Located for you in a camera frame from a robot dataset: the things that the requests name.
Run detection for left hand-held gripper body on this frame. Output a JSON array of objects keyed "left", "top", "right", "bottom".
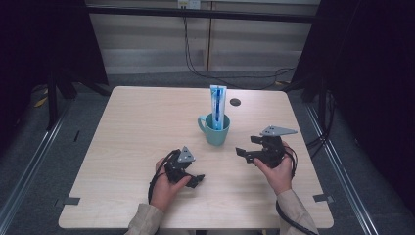
[{"left": 164, "top": 145, "right": 197, "bottom": 184}]

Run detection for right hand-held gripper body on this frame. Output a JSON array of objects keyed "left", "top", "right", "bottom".
[{"left": 256, "top": 125, "right": 299, "bottom": 169}]

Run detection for teal mug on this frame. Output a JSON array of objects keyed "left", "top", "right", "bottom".
[{"left": 197, "top": 112, "right": 231, "bottom": 147}]

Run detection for blue white toothpaste tube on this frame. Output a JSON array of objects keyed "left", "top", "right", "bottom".
[{"left": 209, "top": 84, "right": 228, "bottom": 131}]

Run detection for person's right hand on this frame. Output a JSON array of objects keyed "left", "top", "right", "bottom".
[{"left": 253, "top": 141, "right": 295, "bottom": 197}]

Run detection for person's left hand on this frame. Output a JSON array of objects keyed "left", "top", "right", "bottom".
[{"left": 150, "top": 158, "right": 193, "bottom": 213}]

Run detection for black metal stand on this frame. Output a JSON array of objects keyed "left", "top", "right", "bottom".
[
  {"left": 45, "top": 70, "right": 61, "bottom": 131},
  {"left": 317, "top": 81, "right": 329, "bottom": 138}
]

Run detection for grey tape piece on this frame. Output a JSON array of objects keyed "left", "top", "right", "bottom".
[
  {"left": 312, "top": 193, "right": 335, "bottom": 204},
  {"left": 53, "top": 196, "right": 81, "bottom": 208}
]

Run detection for dark curtain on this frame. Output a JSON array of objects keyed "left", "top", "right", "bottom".
[
  {"left": 0, "top": 0, "right": 110, "bottom": 155},
  {"left": 291, "top": 0, "right": 415, "bottom": 213}
]

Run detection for black horizontal bar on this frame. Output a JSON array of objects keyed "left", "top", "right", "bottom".
[{"left": 85, "top": 5, "right": 318, "bottom": 24}]

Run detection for yellow floor scrap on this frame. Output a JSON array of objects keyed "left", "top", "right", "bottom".
[{"left": 33, "top": 95, "right": 49, "bottom": 109}]

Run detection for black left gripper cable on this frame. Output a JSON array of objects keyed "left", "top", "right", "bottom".
[{"left": 147, "top": 149, "right": 181, "bottom": 206}]

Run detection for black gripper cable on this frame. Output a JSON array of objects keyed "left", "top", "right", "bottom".
[
  {"left": 275, "top": 145, "right": 318, "bottom": 235},
  {"left": 147, "top": 149, "right": 181, "bottom": 206}
]

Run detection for black floor cables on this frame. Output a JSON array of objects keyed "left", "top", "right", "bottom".
[{"left": 305, "top": 91, "right": 338, "bottom": 160}]

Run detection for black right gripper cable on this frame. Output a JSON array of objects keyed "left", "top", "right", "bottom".
[{"left": 275, "top": 145, "right": 318, "bottom": 235}]

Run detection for metal floor rail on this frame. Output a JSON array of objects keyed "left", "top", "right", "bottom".
[
  {"left": 304, "top": 104, "right": 380, "bottom": 235},
  {"left": 0, "top": 100, "right": 72, "bottom": 227}
]

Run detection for black wall cable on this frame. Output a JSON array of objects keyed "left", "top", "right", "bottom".
[{"left": 181, "top": 15, "right": 297, "bottom": 91}]

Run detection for white wall outlet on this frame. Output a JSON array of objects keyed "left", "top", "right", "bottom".
[{"left": 177, "top": 0, "right": 202, "bottom": 10}]

